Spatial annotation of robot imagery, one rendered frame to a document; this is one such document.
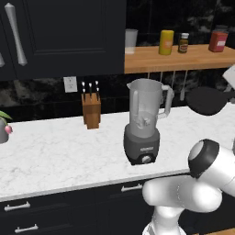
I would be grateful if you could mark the red jar with label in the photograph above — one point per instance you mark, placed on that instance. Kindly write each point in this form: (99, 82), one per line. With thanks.
(218, 41)

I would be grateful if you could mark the white wall socket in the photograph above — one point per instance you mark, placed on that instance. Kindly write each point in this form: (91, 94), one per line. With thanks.
(70, 84)

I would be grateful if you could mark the wooden knife block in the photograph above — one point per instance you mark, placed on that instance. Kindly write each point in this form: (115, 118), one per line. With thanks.
(91, 111)

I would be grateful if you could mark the dark drawer front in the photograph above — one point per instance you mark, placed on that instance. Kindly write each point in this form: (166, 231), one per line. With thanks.
(49, 205)
(52, 226)
(122, 208)

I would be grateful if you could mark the grey pot with plant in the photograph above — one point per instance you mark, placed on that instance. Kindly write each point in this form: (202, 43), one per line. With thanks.
(3, 130)

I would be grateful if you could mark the white cup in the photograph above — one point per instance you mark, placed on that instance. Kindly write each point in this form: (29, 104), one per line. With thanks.
(131, 41)

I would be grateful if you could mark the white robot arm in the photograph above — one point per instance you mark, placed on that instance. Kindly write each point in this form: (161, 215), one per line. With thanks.
(180, 192)

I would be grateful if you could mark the wooden shelf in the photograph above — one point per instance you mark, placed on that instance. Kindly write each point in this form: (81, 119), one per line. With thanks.
(183, 61)

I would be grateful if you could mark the dark cupboard door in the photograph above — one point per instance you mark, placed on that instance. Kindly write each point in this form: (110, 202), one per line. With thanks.
(73, 33)
(3, 36)

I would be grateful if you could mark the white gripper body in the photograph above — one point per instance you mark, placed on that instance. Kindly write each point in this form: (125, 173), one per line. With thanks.
(231, 75)

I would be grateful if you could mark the hanging silver tool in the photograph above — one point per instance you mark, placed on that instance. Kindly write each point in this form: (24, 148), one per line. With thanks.
(160, 77)
(173, 79)
(183, 90)
(148, 75)

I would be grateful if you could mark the brown jar with dark cap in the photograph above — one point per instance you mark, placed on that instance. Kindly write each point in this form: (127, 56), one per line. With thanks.
(183, 43)

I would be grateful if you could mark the grey blender with clear jar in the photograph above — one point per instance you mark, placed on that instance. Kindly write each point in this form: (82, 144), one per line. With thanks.
(142, 137)

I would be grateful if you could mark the yellow can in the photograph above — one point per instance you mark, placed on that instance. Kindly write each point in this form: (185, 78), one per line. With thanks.
(166, 42)

